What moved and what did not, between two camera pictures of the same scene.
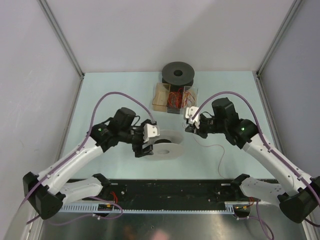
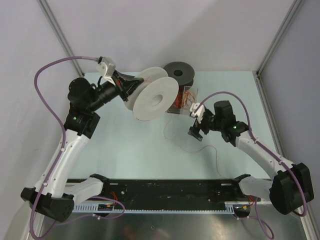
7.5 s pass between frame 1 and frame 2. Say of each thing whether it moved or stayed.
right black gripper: stayed
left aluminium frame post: stayed
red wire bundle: stayed
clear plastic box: stayed
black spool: stayed
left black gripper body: moved
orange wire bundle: stayed
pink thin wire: moved
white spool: moved
